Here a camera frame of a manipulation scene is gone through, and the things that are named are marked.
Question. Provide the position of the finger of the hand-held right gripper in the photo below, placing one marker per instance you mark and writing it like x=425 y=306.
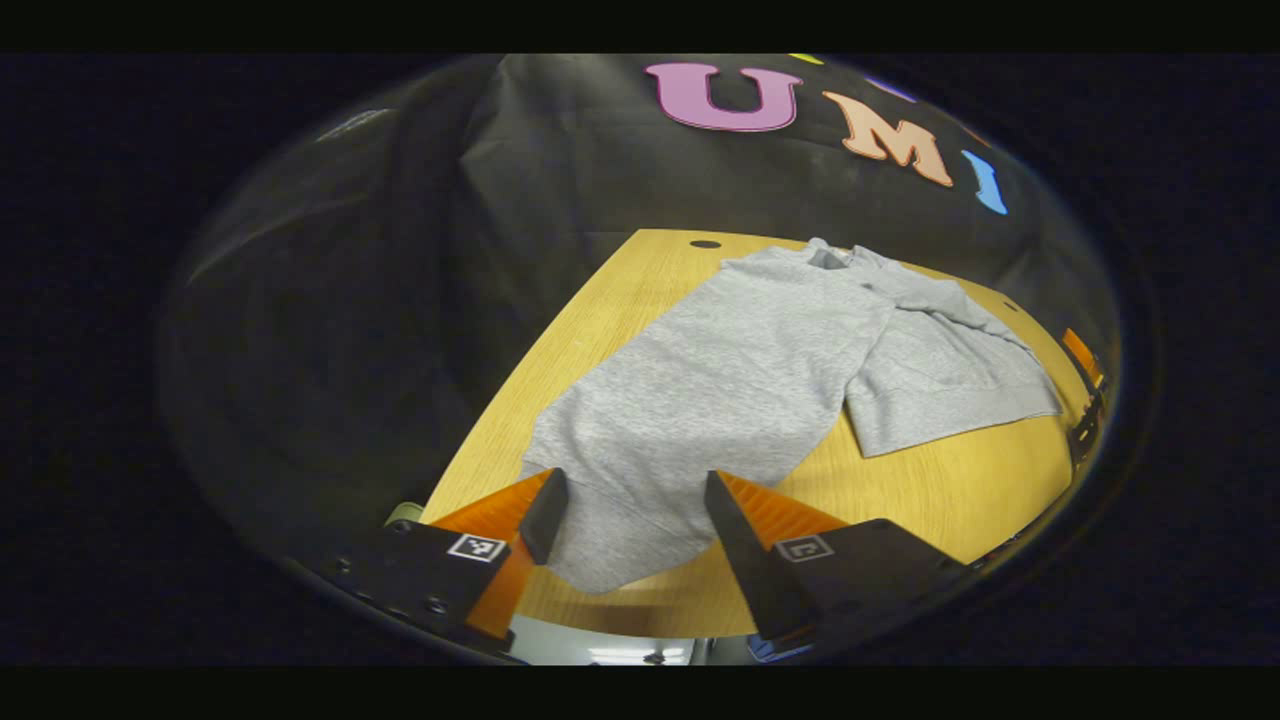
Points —
x=1084 y=358

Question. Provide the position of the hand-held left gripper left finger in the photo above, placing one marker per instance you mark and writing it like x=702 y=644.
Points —
x=548 y=515

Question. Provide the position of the black backdrop cloth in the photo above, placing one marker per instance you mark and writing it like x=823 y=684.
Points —
x=560 y=180

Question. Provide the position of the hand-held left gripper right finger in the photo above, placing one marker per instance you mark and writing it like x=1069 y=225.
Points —
x=745 y=560

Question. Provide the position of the pale green round object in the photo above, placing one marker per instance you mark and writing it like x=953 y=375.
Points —
x=405 y=513

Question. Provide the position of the grey sweatshirt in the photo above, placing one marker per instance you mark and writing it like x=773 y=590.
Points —
x=720 y=380

